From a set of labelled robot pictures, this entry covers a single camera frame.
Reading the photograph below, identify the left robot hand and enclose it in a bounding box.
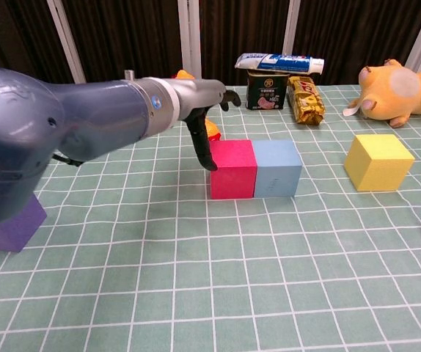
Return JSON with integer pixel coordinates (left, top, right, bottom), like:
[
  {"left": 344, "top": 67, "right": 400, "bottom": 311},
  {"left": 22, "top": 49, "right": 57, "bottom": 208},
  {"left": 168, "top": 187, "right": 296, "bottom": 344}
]
[{"left": 177, "top": 78, "right": 241, "bottom": 172}]

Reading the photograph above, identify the gold snack package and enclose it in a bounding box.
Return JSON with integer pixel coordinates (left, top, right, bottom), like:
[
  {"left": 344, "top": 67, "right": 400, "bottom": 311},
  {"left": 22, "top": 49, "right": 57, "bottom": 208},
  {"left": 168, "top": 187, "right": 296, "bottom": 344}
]
[{"left": 286, "top": 76, "right": 326, "bottom": 127}]

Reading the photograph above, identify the light blue foam cube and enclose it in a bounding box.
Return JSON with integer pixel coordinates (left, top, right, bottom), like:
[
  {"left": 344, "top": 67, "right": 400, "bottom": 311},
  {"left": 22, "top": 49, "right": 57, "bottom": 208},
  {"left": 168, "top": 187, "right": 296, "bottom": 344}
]
[{"left": 251, "top": 139, "right": 303, "bottom": 199}]

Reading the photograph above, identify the yellow rubber chicken toy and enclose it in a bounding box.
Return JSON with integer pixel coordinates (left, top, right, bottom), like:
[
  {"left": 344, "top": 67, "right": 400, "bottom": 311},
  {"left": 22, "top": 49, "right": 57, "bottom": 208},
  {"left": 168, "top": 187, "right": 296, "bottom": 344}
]
[{"left": 169, "top": 69, "right": 222, "bottom": 142}]

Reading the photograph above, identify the red foam cube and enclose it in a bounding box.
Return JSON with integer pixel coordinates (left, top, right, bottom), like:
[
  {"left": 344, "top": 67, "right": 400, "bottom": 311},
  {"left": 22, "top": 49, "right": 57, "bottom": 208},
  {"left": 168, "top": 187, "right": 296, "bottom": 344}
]
[{"left": 209, "top": 139, "right": 258, "bottom": 200}]

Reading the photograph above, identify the green checked tablecloth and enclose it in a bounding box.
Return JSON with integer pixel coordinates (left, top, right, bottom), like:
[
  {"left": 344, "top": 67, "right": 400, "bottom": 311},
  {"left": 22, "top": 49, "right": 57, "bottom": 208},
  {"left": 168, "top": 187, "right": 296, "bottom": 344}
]
[{"left": 0, "top": 84, "right": 421, "bottom": 352}]

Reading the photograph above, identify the dark brown curtain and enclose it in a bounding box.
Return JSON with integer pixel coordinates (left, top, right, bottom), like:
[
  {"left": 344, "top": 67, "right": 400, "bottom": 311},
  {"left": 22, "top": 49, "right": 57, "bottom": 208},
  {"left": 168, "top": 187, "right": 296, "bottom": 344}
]
[{"left": 0, "top": 0, "right": 421, "bottom": 95}]

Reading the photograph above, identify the yellow foam cube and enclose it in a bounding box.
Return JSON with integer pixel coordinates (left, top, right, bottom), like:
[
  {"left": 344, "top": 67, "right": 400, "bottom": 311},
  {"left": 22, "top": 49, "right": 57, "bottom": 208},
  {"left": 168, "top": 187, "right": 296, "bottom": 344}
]
[{"left": 344, "top": 133, "right": 416, "bottom": 192}]

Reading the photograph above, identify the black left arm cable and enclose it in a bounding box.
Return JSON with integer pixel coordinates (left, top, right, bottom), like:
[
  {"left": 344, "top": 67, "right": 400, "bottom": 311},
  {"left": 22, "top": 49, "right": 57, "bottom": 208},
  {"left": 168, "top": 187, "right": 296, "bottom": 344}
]
[{"left": 51, "top": 153, "right": 84, "bottom": 167}]

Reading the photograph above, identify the yellow plush animal toy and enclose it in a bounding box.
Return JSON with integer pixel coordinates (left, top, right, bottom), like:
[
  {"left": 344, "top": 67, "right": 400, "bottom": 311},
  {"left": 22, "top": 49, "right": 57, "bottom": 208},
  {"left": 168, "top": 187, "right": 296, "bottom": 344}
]
[{"left": 343, "top": 58, "right": 421, "bottom": 128}]

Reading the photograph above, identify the white blue toothpaste tube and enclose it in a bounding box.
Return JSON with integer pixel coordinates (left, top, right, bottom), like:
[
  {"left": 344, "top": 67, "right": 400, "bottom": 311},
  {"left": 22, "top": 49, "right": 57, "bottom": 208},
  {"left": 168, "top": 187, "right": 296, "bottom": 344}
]
[{"left": 235, "top": 52, "right": 326, "bottom": 76}]

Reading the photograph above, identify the dark luncheon meat tin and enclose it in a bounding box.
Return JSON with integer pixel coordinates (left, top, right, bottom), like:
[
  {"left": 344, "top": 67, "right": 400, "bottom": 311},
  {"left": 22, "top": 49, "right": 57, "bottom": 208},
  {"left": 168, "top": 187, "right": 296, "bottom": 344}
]
[{"left": 246, "top": 69, "right": 291, "bottom": 111}]

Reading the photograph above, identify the purple foam cube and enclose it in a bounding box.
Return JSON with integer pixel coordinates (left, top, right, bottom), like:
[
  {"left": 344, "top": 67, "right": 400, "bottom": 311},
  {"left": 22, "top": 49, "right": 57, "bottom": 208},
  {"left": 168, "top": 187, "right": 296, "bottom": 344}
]
[{"left": 0, "top": 194, "right": 48, "bottom": 253}]

